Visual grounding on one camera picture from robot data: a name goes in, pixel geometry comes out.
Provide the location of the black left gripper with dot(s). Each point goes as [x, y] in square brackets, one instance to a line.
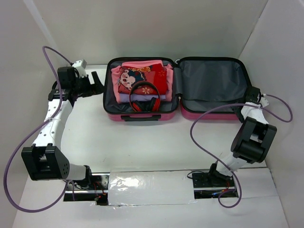
[91, 90]

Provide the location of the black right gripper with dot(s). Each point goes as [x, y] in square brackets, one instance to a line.
[251, 92]

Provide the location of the pink sweatshirt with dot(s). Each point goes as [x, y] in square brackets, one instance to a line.
[115, 73]

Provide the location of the purple shirt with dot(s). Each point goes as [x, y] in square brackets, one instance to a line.
[124, 98]

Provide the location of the red patterned cloth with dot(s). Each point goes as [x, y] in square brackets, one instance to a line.
[155, 74]

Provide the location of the pink hard-shell suitcase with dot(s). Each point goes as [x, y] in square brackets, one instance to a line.
[200, 85]

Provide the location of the red black headphones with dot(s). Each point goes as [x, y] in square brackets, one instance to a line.
[149, 102]

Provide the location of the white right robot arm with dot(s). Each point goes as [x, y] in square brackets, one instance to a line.
[253, 139]

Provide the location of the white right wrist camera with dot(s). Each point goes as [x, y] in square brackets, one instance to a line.
[263, 101]

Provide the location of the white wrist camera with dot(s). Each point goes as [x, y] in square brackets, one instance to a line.
[263, 101]
[80, 66]

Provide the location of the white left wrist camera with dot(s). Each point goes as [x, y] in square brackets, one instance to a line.
[80, 66]

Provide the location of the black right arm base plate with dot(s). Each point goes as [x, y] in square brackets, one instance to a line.
[207, 187]

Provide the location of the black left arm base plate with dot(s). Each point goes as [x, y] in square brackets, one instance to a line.
[95, 190]

